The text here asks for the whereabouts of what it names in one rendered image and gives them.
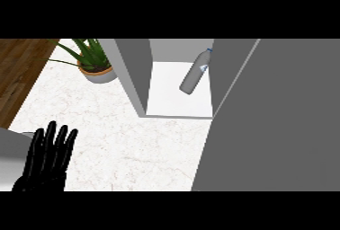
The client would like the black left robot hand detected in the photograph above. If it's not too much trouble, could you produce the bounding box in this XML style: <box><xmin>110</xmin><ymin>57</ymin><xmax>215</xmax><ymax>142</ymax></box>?
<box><xmin>11</xmin><ymin>120</ymin><xmax>81</xmax><ymax>192</ymax></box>

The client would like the grey open cabinet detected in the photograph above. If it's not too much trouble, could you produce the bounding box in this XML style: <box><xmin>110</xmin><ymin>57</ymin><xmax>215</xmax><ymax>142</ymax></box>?
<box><xmin>98</xmin><ymin>39</ymin><xmax>217</xmax><ymax>120</ymax></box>

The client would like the grey plastic water bottle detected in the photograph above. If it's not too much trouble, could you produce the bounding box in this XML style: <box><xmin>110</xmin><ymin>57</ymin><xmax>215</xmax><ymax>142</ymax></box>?
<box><xmin>178</xmin><ymin>48</ymin><xmax>215</xmax><ymax>96</ymax></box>

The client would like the dark grey cabinet door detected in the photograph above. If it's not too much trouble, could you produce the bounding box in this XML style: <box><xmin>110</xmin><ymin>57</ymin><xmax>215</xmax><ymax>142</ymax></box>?
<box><xmin>190</xmin><ymin>39</ymin><xmax>340</xmax><ymax>192</ymax></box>

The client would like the green potted plant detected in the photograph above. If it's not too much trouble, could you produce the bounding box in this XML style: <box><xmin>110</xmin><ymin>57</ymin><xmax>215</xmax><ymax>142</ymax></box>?
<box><xmin>47</xmin><ymin>39</ymin><xmax>120</xmax><ymax>84</ymax></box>

